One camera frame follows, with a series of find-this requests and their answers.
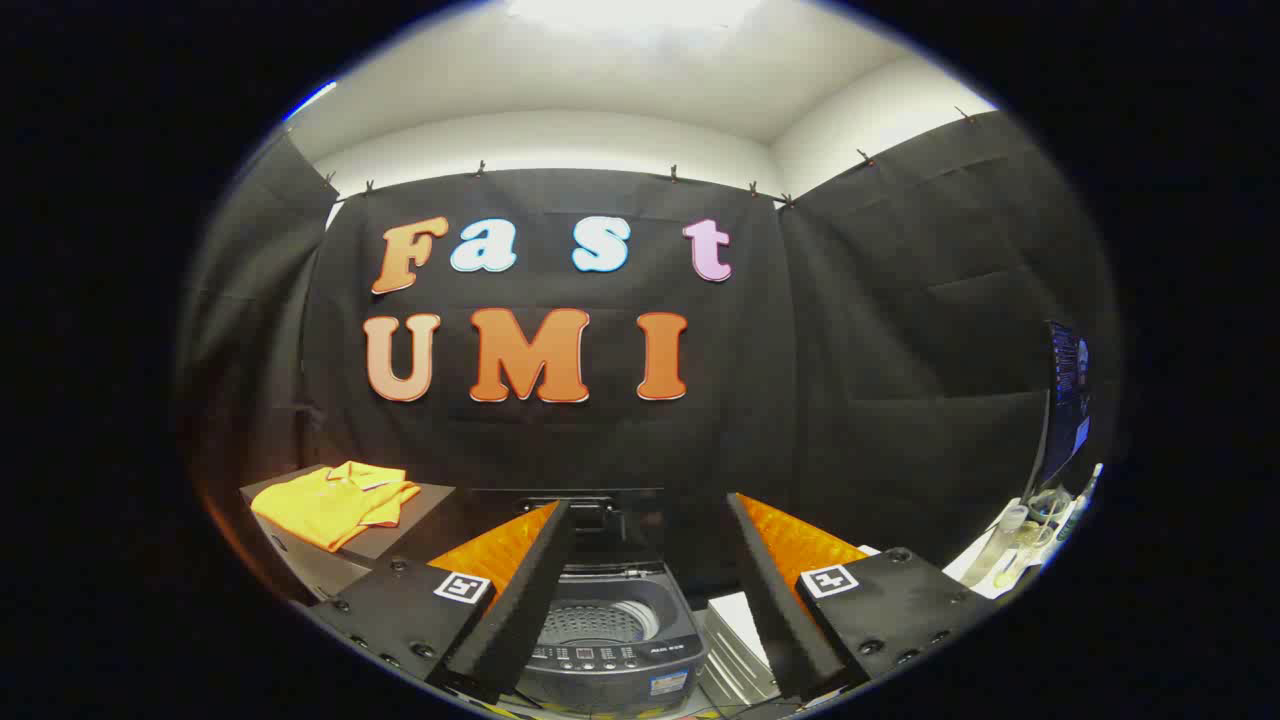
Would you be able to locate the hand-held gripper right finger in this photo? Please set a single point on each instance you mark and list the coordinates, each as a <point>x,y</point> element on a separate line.
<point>775,600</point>

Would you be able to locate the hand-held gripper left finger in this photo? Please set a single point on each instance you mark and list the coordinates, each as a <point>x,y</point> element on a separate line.
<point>520,600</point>

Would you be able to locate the dark grey washing machine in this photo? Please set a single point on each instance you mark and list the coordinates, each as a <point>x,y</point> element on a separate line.
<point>620,660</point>

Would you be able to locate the yellow orange polo shirt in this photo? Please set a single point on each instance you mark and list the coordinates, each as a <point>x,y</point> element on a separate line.
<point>320,505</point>

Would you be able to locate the silver metal box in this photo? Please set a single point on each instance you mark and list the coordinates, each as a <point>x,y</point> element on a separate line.
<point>735,615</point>

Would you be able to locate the grey cabinet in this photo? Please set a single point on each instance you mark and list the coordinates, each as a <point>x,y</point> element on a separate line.
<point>415,510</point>

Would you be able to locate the black backdrop cloth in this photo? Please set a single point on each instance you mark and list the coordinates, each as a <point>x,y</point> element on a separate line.
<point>600,450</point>

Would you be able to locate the clear plastic bottle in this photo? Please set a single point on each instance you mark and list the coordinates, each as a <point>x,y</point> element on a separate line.
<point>1005,545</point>

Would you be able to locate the dark computer monitor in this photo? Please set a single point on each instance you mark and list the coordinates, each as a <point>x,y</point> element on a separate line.
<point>1065,380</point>

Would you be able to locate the row of black cloth clips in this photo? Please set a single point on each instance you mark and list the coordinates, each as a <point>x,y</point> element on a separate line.
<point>481,169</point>

